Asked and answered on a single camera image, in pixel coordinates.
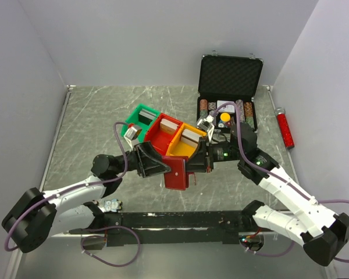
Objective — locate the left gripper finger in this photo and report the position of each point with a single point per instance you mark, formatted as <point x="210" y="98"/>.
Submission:
<point x="150" y="158"/>
<point x="148" y="171"/>

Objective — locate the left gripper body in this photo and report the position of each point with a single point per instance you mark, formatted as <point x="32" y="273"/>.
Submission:
<point x="134" y="160"/>

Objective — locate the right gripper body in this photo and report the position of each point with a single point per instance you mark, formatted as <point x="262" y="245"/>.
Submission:
<point x="210" y="150"/>

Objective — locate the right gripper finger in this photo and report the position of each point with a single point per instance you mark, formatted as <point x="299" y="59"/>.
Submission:
<point x="195" y="167"/>
<point x="196" y="151"/>

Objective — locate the red leather card holder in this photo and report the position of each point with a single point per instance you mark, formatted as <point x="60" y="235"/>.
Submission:
<point x="178" y="177"/>

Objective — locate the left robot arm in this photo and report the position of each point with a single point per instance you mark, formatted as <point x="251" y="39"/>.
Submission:
<point x="38" y="215"/>

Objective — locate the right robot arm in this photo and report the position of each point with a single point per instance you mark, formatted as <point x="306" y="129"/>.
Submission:
<point x="320" y="231"/>

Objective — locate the cards in yellow bin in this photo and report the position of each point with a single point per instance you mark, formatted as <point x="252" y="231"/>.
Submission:
<point x="190" y="138"/>

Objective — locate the cards in red bin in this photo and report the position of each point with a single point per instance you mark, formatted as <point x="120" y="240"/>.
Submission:
<point x="167" y="126"/>

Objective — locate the cards in green bin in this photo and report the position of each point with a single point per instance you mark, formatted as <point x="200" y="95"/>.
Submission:
<point x="146" y="117"/>

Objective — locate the white playing card deck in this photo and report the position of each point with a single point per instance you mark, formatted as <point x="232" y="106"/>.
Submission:
<point x="228" y="108"/>

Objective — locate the red plastic bin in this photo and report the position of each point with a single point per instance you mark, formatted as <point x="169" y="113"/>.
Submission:
<point x="159" y="140"/>

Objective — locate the yellow plastic bin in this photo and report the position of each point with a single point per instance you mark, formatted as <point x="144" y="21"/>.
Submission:
<point x="178" y="148"/>

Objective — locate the yellow dealer chip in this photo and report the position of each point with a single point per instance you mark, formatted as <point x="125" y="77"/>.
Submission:
<point x="225" y="117"/>

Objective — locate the cartoon sticker tag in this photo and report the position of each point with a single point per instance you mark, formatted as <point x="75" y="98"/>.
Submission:
<point x="113" y="205"/>

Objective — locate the black poker chip case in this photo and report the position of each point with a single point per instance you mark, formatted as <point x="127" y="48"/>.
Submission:
<point x="229" y="79"/>

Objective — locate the red glitter tube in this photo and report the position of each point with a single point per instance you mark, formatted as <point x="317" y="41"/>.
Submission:
<point x="284" y="128"/>

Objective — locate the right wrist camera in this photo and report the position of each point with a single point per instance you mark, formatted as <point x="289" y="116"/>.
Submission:
<point x="206" y="124"/>

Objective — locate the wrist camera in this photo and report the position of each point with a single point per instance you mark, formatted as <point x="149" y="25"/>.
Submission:
<point x="206" y="124"/>
<point x="131" y="135"/>

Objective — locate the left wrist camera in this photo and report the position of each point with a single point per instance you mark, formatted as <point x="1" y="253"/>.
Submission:
<point x="131" y="135"/>

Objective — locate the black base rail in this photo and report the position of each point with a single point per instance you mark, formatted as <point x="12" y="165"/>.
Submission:
<point x="178" y="227"/>

